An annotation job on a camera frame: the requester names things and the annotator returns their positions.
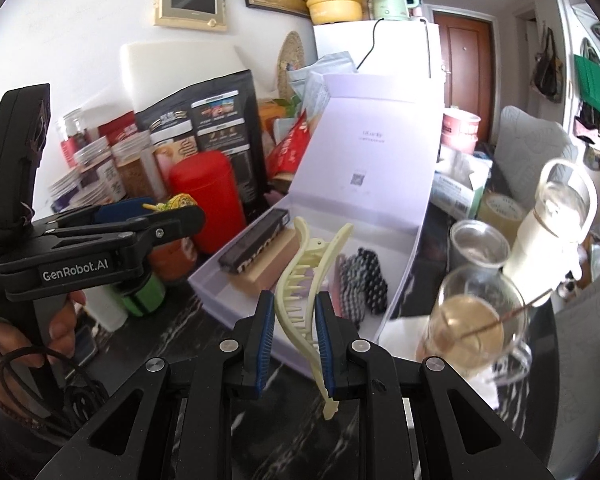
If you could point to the white foam board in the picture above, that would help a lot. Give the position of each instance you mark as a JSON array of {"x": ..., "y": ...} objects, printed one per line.
[{"x": 180, "y": 65}]

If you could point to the dark hanging handbag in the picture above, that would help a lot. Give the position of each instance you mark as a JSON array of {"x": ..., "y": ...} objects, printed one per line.
[{"x": 547, "y": 70}]

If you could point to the green label black jar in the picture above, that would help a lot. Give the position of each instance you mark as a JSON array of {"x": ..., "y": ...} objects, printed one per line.
[{"x": 142, "y": 297}]

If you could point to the cluster of clear spice jars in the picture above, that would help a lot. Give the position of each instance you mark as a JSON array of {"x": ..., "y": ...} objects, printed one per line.
[{"x": 110, "y": 170}]

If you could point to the thin metal stirrer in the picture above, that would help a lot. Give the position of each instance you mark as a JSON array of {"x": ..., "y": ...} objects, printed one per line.
[{"x": 510, "y": 312}]

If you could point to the beige wall intercom panel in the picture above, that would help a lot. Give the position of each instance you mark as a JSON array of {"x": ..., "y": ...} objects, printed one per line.
[{"x": 190, "y": 2}]

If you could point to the pale tape roll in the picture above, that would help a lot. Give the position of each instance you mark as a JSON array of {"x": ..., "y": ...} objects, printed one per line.
[{"x": 502, "y": 210}]

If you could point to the person's left hand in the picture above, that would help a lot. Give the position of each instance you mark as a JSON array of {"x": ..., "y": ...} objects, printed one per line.
[{"x": 62, "y": 325}]

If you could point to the yellow cooking pot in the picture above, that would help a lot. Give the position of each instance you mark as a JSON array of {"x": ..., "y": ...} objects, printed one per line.
[{"x": 335, "y": 5}]

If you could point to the red snack packet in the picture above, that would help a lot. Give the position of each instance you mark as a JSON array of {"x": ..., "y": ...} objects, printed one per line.
[{"x": 287, "y": 150}]

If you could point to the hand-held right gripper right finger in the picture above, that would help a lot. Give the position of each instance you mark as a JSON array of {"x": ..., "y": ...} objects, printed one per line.
[{"x": 325, "y": 345}]

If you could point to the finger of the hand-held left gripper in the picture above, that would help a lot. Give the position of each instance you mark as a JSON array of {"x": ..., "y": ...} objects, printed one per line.
[
  {"x": 120, "y": 210},
  {"x": 180, "y": 222}
]

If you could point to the pink cosmetic tube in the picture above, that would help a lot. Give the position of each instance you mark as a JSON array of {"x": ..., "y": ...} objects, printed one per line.
[{"x": 337, "y": 285}]

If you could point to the white tissue box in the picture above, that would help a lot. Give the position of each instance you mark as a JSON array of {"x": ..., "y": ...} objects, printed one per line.
[{"x": 460, "y": 185}]

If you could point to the white squeeze tube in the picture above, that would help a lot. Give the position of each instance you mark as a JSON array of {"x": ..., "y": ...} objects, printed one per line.
[{"x": 105, "y": 310}]

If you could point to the small metal bowl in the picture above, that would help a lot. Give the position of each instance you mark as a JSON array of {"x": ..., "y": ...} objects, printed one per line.
[{"x": 480, "y": 245}]

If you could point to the red canister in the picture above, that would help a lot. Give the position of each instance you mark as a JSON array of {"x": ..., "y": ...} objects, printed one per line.
[{"x": 207, "y": 195}]

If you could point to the grey leaf pattern chair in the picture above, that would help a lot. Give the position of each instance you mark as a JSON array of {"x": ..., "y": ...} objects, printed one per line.
[
  {"x": 585, "y": 360},
  {"x": 530, "y": 155}
]

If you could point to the brown door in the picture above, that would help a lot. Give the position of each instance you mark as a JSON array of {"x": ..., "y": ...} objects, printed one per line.
[{"x": 462, "y": 70}]

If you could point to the black printed pouch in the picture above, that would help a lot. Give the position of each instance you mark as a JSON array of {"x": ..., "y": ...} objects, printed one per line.
[{"x": 220, "y": 115}]

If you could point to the pale plastic packages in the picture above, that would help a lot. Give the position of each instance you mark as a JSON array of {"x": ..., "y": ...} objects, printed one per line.
[{"x": 320, "y": 80}]

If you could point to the lavender hinged gift box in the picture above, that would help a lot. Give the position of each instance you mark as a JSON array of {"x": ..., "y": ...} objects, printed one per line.
[{"x": 370, "y": 150}]

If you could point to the cream hair claw clip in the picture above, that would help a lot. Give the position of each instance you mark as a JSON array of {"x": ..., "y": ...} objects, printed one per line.
[{"x": 300, "y": 280}]

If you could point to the glass mug with tea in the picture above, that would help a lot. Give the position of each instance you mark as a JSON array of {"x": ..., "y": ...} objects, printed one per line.
[{"x": 475, "y": 330}]

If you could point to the woven straw mat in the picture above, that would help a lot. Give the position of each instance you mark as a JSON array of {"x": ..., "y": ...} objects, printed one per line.
[{"x": 291, "y": 60}]

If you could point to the black polka-dot scrunchie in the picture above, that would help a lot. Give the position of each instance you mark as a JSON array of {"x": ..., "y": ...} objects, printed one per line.
[{"x": 372, "y": 297}]

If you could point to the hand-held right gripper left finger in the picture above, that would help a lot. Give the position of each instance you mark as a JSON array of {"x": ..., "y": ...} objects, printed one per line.
[{"x": 262, "y": 340}]

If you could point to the white paper napkin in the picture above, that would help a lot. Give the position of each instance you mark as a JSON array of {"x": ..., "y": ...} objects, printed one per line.
[{"x": 400, "y": 340}]

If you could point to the white refrigerator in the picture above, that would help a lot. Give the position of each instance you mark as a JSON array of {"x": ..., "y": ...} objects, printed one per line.
[{"x": 405, "y": 45}]

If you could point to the green tote bag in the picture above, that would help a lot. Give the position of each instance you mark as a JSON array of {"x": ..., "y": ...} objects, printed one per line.
[{"x": 597, "y": 87}]

